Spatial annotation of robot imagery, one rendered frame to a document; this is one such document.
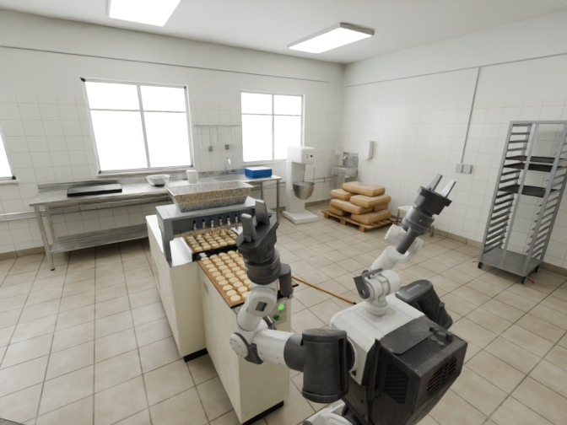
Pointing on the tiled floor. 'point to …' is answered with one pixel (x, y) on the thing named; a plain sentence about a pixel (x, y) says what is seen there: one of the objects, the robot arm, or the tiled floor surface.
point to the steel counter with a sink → (52, 192)
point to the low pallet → (359, 222)
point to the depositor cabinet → (180, 293)
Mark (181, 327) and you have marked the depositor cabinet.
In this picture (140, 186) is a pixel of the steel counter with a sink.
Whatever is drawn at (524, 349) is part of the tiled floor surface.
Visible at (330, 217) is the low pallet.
